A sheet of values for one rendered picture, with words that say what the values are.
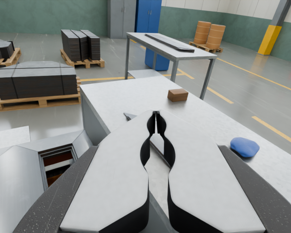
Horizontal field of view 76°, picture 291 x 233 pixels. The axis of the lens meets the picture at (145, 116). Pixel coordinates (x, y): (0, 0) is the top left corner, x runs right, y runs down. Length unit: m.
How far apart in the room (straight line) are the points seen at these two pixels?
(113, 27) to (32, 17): 2.83
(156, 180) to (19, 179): 0.56
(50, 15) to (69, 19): 0.67
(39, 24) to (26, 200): 7.91
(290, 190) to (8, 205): 0.95
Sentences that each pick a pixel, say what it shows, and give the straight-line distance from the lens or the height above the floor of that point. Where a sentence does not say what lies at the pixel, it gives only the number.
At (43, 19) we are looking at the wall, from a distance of 8.47.
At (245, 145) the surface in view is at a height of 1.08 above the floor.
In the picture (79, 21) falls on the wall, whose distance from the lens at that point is 8.53.
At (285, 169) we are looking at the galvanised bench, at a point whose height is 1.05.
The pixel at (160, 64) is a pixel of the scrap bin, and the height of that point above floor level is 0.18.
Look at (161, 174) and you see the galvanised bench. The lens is 0.63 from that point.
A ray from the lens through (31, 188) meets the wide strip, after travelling 0.88.
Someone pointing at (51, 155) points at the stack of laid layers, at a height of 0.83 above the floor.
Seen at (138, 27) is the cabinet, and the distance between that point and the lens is 8.49.
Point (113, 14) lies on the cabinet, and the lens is 8.10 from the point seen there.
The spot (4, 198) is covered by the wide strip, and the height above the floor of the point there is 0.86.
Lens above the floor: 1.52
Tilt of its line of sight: 32 degrees down
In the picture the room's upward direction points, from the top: 7 degrees clockwise
